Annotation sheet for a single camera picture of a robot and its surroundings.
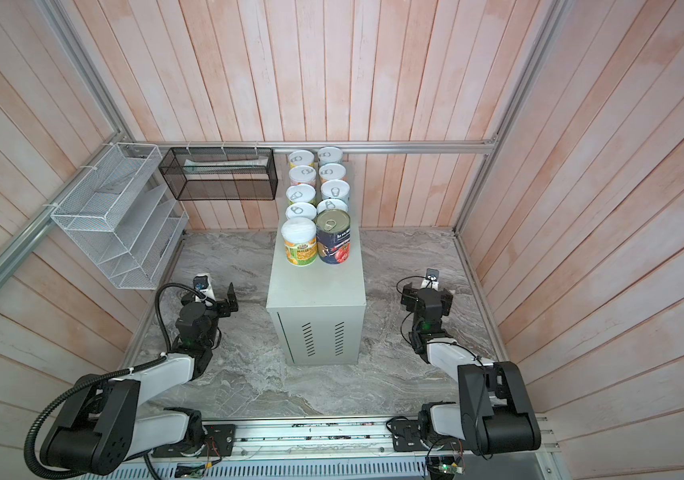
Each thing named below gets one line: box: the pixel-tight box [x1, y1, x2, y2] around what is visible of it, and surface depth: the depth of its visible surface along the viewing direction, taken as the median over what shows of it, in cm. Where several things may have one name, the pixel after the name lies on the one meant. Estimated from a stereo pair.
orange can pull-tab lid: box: [319, 163, 346, 180], surface depth 81 cm
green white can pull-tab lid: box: [317, 146, 343, 163], surface depth 86 cm
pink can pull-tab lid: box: [289, 165, 317, 183], surface depth 81 cm
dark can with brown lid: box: [316, 209, 351, 264], surface depth 63 cm
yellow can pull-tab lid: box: [288, 150, 315, 166], surface depth 85 cm
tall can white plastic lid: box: [281, 218, 317, 267], surface depth 64 cm
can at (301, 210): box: [285, 202, 317, 219], surface depth 71 cm
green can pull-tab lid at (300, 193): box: [286, 184, 316, 203], surface depth 75 cm
